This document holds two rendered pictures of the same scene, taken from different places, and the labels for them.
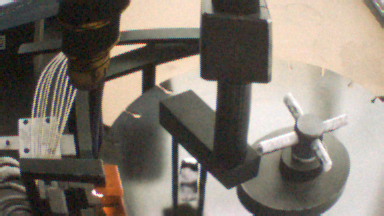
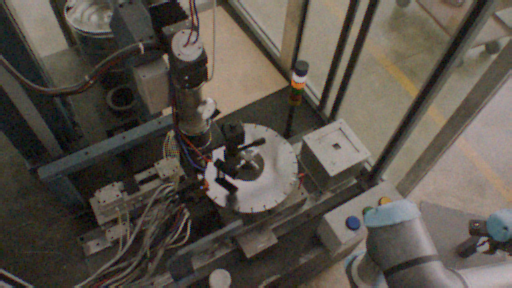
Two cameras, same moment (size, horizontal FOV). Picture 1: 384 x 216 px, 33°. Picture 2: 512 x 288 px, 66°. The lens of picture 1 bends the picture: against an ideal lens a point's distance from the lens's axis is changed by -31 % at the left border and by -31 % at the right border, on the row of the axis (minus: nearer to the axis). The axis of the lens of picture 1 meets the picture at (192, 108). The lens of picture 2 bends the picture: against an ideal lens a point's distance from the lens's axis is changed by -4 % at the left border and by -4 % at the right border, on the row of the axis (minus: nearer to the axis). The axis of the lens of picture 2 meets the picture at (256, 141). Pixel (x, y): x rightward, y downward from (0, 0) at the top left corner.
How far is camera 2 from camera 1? 77 cm
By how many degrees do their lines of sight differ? 26
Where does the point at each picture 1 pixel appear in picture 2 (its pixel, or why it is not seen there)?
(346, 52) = (242, 79)
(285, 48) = (217, 89)
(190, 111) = (220, 164)
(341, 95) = (252, 132)
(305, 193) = (252, 173)
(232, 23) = (233, 159)
